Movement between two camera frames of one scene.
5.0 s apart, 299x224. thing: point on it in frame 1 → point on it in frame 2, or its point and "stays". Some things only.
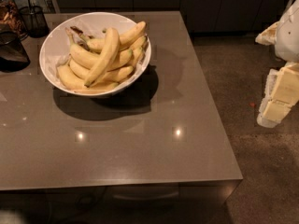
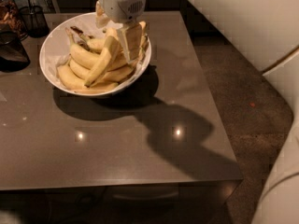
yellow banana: x=138 y=48 stays
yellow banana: x=111 y=52 stays
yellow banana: x=111 y=75 stays
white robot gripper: x=289 y=36 → x=120 y=6
